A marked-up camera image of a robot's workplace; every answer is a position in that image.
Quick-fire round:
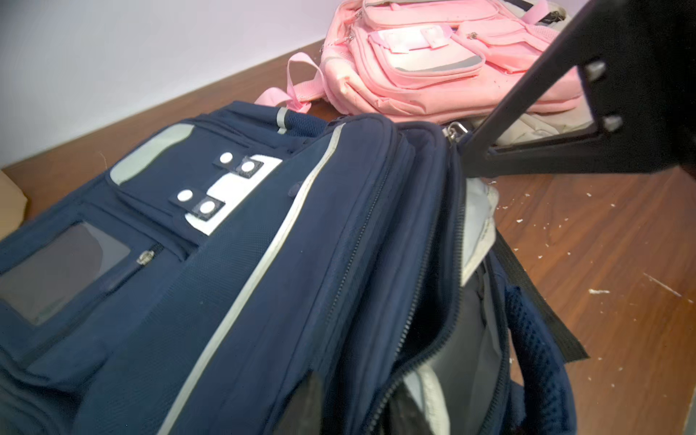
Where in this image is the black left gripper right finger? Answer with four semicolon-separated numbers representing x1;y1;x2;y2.
387;384;431;435

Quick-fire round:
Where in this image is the pink backpack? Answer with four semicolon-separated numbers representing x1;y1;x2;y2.
257;0;566;123

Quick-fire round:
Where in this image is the cream canvas backpack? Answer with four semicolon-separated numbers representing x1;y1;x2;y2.
467;0;596;364

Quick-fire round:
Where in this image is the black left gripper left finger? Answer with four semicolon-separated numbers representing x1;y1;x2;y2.
273;372;324;435

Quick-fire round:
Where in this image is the navy blue backpack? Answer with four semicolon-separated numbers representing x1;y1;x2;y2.
1;103;577;434

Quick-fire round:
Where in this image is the terracotta flower pot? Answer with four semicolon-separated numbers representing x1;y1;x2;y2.
0;171;28;240

